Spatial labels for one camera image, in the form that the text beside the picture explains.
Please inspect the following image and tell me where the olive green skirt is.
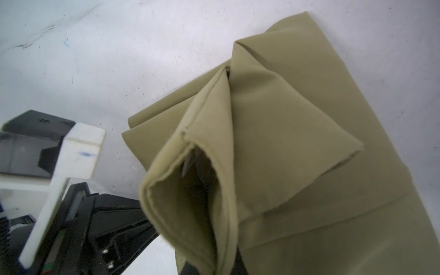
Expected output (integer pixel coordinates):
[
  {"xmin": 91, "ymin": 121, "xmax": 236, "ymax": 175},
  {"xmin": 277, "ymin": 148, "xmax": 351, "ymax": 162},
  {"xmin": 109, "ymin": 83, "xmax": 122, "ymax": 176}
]
[{"xmin": 122, "ymin": 12, "xmax": 440, "ymax": 275}]

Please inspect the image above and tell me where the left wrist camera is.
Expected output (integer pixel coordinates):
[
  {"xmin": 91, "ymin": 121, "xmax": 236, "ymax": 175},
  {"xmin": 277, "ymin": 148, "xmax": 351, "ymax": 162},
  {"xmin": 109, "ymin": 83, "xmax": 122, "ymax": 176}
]
[{"xmin": 1, "ymin": 110, "xmax": 106, "ymax": 269}]

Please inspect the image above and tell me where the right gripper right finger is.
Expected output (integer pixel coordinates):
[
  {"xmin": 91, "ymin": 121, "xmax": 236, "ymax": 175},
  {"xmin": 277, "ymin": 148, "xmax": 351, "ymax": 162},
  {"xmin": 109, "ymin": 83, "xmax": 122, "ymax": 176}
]
[{"xmin": 233, "ymin": 249, "xmax": 248, "ymax": 275}]

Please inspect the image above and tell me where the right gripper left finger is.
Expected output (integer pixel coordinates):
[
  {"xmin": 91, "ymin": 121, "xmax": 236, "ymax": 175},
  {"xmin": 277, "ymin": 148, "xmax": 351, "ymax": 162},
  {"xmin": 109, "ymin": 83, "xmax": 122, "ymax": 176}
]
[{"xmin": 179, "ymin": 262, "xmax": 199, "ymax": 275}]

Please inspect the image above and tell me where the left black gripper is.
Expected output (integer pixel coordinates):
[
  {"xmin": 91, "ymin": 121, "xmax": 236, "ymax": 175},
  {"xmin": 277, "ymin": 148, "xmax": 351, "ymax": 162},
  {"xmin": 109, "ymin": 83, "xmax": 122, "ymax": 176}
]
[{"xmin": 0, "ymin": 181, "xmax": 159, "ymax": 275}]

